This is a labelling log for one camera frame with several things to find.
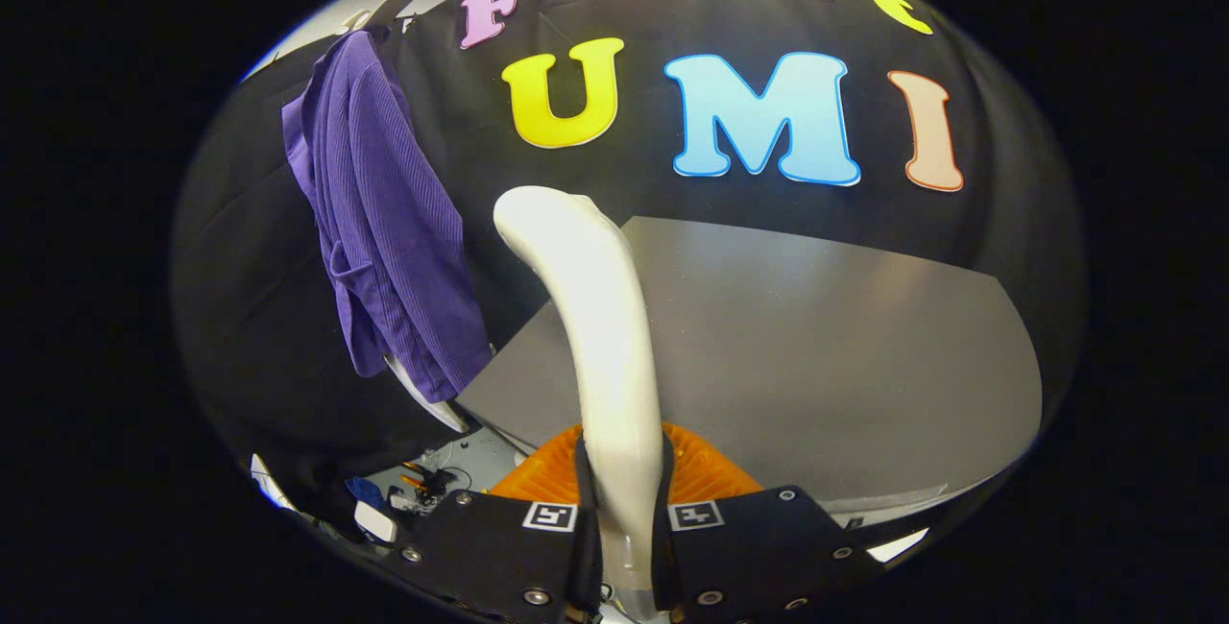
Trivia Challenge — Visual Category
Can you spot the purple jacket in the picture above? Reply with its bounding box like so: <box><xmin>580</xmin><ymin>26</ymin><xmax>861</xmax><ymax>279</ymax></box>
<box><xmin>281</xmin><ymin>26</ymin><xmax>494</xmax><ymax>404</ymax></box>

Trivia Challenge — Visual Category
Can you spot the grey drawer cabinet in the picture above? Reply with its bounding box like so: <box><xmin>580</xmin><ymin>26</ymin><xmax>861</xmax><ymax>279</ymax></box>
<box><xmin>454</xmin><ymin>216</ymin><xmax>1044</xmax><ymax>531</ymax></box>

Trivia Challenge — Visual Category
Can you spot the white paper sheet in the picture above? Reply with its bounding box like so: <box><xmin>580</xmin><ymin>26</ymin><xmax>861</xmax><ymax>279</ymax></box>
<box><xmin>864</xmin><ymin>528</ymin><xmax>930</xmax><ymax>564</ymax></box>

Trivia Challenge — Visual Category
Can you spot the white clothes hanger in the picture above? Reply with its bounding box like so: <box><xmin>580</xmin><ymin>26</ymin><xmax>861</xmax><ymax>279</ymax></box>
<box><xmin>341</xmin><ymin>0</ymin><xmax>423</xmax><ymax>35</ymax></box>

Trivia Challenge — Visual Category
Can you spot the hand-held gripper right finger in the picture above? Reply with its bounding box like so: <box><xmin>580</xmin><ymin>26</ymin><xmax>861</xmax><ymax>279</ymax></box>
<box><xmin>651</xmin><ymin>422</ymin><xmax>884</xmax><ymax>624</ymax></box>

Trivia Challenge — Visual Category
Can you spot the small white box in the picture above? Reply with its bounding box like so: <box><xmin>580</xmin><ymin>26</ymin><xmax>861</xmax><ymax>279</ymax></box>
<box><xmin>353</xmin><ymin>501</ymin><xmax>398</xmax><ymax>543</ymax></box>

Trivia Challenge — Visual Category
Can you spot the tangle of cables and tools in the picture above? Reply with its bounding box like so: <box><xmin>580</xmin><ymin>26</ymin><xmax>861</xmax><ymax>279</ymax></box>
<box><xmin>384</xmin><ymin>459</ymin><xmax>473</xmax><ymax>516</ymax></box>

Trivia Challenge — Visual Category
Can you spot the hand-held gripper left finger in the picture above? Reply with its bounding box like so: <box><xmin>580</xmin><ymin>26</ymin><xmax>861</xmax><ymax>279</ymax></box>
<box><xmin>389</xmin><ymin>424</ymin><xmax>604</xmax><ymax>624</ymax></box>

